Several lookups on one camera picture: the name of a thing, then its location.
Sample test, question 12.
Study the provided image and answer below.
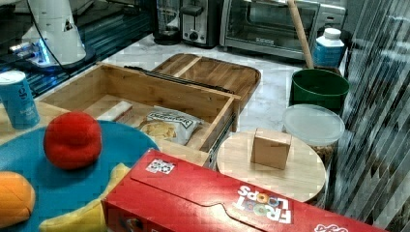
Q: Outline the wooden drawer with black handle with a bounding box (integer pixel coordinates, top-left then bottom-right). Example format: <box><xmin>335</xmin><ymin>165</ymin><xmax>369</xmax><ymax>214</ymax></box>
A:
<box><xmin>39</xmin><ymin>63</ymin><xmax>236</xmax><ymax>152</ymax></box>

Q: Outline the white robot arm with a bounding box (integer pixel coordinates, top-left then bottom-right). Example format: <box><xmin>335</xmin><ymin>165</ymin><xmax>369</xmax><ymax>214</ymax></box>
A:
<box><xmin>1</xmin><ymin>0</ymin><xmax>95</xmax><ymax>71</ymax></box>

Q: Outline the white brown block in drawer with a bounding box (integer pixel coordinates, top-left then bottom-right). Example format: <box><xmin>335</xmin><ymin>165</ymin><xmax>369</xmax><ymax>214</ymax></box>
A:
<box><xmin>98</xmin><ymin>101</ymin><xmax>133</xmax><ymax>123</ymax></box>

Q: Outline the chips bag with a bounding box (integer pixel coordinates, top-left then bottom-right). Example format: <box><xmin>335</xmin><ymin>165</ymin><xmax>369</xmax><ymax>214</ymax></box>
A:
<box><xmin>138</xmin><ymin>105</ymin><xmax>203</xmax><ymax>145</ymax></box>

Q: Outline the wooden cutting board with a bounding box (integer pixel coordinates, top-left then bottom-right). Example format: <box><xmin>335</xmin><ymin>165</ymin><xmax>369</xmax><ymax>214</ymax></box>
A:
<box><xmin>154</xmin><ymin>53</ymin><xmax>261</xmax><ymax>111</ymax></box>

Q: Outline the red Froot Loops box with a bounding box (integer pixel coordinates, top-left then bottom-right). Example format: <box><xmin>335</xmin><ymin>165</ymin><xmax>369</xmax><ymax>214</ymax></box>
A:
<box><xmin>102</xmin><ymin>150</ymin><xmax>387</xmax><ymax>232</ymax></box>

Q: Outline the silver two-slot toaster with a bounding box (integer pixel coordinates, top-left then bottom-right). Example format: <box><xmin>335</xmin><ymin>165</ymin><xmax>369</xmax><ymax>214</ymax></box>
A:
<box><xmin>180</xmin><ymin>0</ymin><xmax>223</xmax><ymax>48</ymax></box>

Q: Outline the glass French press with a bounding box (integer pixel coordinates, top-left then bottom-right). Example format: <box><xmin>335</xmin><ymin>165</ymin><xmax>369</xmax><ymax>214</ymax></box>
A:
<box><xmin>154</xmin><ymin>0</ymin><xmax>181</xmax><ymax>45</ymax></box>

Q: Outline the silver toaster oven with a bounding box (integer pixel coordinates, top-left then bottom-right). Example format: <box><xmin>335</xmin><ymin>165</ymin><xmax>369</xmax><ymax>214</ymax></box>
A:
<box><xmin>220</xmin><ymin>0</ymin><xmax>347</xmax><ymax>60</ymax></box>

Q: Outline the plastic jar with nuts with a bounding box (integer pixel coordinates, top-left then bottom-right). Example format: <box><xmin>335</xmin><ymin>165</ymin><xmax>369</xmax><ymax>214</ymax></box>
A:
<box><xmin>282</xmin><ymin>103</ymin><xmax>345</xmax><ymax>166</ymax></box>

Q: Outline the green mug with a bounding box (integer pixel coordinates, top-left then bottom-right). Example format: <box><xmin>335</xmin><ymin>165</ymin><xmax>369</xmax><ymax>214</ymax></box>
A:
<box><xmin>289</xmin><ymin>69</ymin><xmax>349</xmax><ymax>114</ymax></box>

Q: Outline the jar with wooden lid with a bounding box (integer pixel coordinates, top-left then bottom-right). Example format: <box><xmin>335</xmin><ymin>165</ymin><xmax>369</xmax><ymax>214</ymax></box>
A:
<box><xmin>216</xmin><ymin>129</ymin><xmax>326</xmax><ymax>203</ymax></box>

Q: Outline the wooden rolling pin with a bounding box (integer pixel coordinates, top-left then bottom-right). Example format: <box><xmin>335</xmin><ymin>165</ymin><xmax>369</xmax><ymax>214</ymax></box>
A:
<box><xmin>287</xmin><ymin>0</ymin><xmax>314</xmax><ymax>69</ymax></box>

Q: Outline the red plush ball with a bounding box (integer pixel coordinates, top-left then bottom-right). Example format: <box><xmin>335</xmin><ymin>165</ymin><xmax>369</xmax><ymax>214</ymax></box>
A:
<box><xmin>44</xmin><ymin>112</ymin><xmax>102</xmax><ymax>170</ymax></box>

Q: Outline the blue bottle white cap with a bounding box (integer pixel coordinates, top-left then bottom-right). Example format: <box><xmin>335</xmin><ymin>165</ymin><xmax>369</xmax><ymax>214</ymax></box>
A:
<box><xmin>312</xmin><ymin>28</ymin><xmax>344</xmax><ymax>68</ymax></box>

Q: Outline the yellow plush banana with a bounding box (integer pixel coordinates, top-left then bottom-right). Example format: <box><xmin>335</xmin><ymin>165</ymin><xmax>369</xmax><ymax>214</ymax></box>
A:
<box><xmin>39</xmin><ymin>163</ymin><xmax>131</xmax><ymax>232</ymax></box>

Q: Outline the blue round plate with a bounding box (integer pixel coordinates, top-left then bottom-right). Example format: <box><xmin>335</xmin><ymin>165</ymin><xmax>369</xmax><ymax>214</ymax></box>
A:
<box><xmin>0</xmin><ymin>121</ymin><xmax>157</xmax><ymax>232</ymax></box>

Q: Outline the blue salt canister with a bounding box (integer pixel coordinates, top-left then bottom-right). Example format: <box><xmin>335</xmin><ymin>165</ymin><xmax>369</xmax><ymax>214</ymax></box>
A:
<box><xmin>0</xmin><ymin>71</ymin><xmax>40</xmax><ymax>130</ymax></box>

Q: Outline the orange plush fruit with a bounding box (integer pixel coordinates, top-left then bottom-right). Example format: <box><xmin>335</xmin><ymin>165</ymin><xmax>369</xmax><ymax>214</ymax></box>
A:
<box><xmin>0</xmin><ymin>171</ymin><xmax>36</xmax><ymax>228</ymax></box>

